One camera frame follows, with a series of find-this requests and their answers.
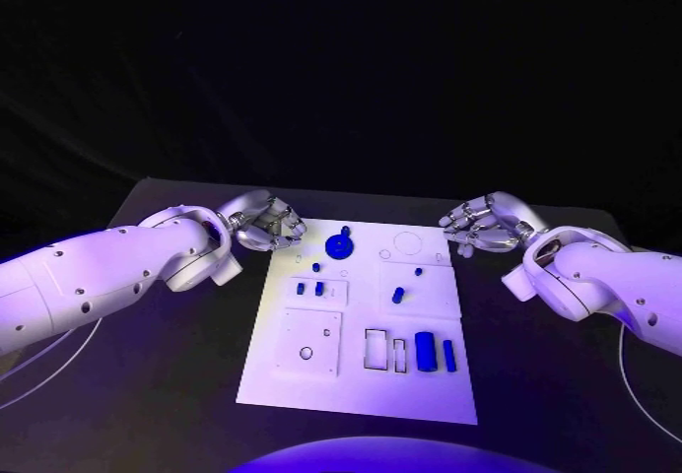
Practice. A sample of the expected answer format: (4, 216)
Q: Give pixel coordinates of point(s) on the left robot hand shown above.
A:
(262, 225)

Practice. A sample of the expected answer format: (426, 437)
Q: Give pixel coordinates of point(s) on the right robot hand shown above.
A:
(495, 229)

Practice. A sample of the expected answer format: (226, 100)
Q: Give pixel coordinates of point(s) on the blue plug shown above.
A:
(301, 288)
(319, 288)

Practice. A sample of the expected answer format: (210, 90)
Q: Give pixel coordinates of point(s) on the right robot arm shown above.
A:
(613, 281)

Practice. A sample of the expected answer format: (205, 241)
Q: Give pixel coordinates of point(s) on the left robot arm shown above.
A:
(107, 266)

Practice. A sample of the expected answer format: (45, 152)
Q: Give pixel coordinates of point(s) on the white task board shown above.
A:
(363, 388)

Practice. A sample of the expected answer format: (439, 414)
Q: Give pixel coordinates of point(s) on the blue gear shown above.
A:
(340, 247)

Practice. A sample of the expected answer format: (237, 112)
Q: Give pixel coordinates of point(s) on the long blue peg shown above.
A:
(399, 295)

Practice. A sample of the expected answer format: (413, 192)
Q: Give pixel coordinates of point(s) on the thin blue cylinder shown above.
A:
(451, 356)

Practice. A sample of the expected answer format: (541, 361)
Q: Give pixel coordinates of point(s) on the thick blue cylinder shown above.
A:
(426, 351)

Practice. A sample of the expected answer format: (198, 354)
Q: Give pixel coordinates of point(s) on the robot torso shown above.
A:
(394, 458)

